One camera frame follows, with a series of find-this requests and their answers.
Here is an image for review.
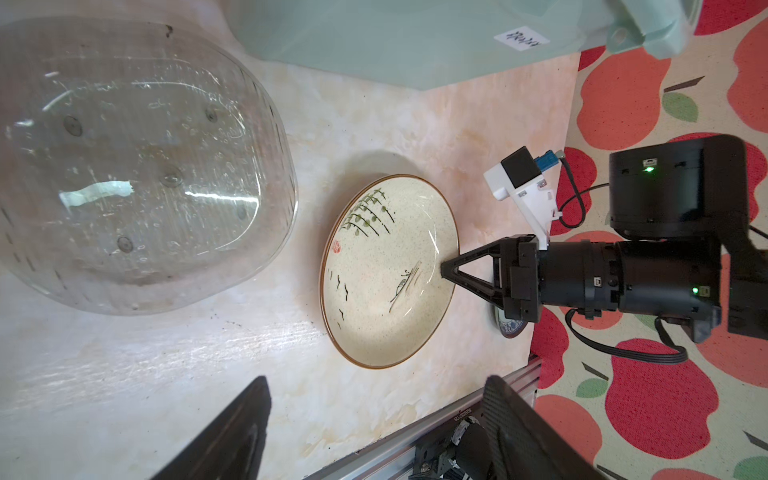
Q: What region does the blue white patterned plate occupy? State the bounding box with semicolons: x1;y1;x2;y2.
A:
492;307;528;339

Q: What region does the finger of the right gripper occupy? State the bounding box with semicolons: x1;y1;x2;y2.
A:
440;237;510;273
442;272;504;309

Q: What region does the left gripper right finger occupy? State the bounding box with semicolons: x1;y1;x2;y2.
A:
482;375;603;480

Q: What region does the light green plastic bin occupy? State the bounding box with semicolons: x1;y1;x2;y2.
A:
223;0;703;90

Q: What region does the grey clear glass plate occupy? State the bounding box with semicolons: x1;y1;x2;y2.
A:
1;17;298;316

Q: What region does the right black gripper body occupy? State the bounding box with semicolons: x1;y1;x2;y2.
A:
494;134;750;343

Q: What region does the front aluminium rail base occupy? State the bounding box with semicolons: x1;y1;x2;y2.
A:
305;355;544;480

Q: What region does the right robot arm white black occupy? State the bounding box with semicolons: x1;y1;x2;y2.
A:
441;134;767;343

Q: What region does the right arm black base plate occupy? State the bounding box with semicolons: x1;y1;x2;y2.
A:
409;416;496;479

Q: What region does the cream plate with plant motif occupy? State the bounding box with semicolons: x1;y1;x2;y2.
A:
319;174;459;369

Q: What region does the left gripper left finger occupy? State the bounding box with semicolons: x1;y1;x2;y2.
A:
154;376;272;479

